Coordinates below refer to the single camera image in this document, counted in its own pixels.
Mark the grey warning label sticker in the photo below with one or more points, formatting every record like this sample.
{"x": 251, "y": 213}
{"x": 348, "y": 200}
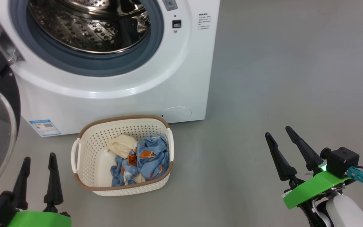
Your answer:
{"x": 170, "y": 4}

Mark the blue garment with beige lining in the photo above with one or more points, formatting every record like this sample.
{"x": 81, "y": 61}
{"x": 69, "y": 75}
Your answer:
{"x": 121, "y": 145}

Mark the blue cartoon print garment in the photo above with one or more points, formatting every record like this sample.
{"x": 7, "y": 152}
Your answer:
{"x": 154, "y": 157}

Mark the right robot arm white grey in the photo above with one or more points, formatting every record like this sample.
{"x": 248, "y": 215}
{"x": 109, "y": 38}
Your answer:
{"x": 348, "y": 211}

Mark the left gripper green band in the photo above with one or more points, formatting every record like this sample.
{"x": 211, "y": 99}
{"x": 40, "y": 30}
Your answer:
{"x": 39, "y": 220}

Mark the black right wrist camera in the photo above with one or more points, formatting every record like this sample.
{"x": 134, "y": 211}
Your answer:
{"x": 342, "y": 160}

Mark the white front-load washing machine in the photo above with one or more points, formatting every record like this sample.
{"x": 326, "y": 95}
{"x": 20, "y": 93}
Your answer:
{"x": 106, "y": 104}

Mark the blue energy label sticker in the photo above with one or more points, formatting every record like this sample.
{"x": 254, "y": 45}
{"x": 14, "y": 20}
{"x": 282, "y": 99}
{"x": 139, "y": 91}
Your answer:
{"x": 45, "y": 127}

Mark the teal right camera connector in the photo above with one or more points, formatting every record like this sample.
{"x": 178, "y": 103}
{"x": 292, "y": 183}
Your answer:
{"x": 361, "y": 177}

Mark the round white filter cover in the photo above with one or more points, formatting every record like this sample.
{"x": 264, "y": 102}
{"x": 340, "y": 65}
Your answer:
{"x": 175, "y": 114}

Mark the cream basket with brown rim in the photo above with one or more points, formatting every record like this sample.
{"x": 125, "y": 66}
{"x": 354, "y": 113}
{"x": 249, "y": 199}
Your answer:
{"x": 93, "y": 167}

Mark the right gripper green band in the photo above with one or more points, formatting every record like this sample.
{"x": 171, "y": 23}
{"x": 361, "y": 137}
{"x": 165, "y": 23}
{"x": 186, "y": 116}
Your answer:
{"x": 314, "y": 187}

